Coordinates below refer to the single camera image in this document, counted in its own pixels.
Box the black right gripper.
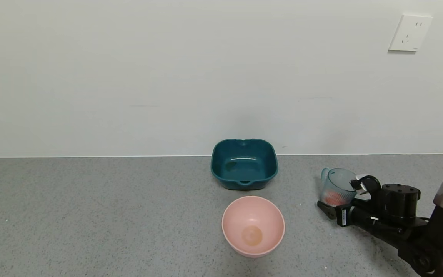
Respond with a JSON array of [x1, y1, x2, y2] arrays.
[[317, 198, 380, 228]]

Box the red and white solid pieces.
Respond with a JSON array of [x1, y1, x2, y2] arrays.
[[323, 191, 347, 207]]

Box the clear blue ribbed cup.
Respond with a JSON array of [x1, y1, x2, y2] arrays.
[[320, 167, 358, 208]]

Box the pink round bowl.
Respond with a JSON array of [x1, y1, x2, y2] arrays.
[[222, 196, 285, 258]]

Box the teal square plastic bowl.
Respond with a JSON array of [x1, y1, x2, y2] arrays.
[[211, 138, 279, 191]]

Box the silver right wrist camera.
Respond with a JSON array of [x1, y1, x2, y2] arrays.
[[356, 175, 381, 197]]

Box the white wall socket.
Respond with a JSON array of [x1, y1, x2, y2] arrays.
[[388, 14, 433, 52]]

